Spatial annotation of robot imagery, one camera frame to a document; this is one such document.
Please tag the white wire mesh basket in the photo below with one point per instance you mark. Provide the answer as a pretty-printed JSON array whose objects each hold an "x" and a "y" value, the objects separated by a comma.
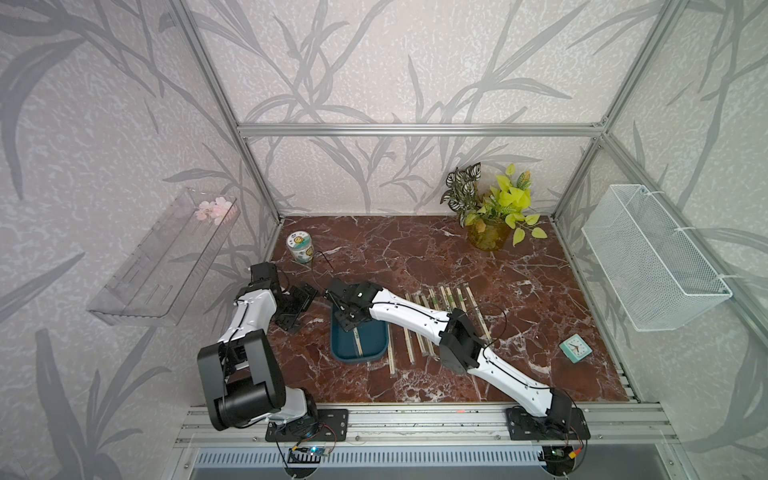
[{"x": 661, "y": 278}]

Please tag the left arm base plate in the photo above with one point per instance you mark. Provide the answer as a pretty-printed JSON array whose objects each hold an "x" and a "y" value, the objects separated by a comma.
[{"x": 325, "y": 424}]

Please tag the aluminium front rail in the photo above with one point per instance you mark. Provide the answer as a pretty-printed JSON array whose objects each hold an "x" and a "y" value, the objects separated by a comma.
[{"x": 442, "y": 424}]

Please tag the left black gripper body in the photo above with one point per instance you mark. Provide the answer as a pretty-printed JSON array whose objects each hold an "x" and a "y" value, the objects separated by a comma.
[{"x": 293, "y": 301}]

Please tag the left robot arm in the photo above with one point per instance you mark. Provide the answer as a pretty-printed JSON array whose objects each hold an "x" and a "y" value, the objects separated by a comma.
[{"x": 241, "y": 378}]

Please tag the small teal alarm clock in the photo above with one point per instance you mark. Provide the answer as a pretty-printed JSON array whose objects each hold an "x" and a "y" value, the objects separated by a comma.
[{"x": 575, "y": 348}]

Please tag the potted green plant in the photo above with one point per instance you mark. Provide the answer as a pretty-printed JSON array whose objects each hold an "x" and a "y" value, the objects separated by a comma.
[{"x": 499, "y": 214}]

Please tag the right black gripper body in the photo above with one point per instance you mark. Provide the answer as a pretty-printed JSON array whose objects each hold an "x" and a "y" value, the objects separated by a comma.
[{"x": 342, "y": 321}]

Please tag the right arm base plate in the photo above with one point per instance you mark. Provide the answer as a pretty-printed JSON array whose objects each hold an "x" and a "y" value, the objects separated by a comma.
[{"x": 522, "y": 426}]

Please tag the small printed tin can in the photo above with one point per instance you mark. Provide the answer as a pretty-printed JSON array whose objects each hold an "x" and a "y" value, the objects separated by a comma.
[{"x": 300, "y": 245}]

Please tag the clear acrylic wall shelf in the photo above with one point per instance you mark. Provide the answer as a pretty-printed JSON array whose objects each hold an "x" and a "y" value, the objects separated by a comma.
[{"x": 160, "y": 278}]

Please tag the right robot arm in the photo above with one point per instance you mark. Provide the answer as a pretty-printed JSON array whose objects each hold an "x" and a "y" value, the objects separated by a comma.
[{"x": 461, "y": 350}]

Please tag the pink flower decoration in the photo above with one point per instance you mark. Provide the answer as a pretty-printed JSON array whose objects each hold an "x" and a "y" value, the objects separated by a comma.
[{"x": 215, "y": 210}]

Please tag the teal storage box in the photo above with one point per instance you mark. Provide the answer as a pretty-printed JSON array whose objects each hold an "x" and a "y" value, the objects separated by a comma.
[{"x": 368, "y": 342}]

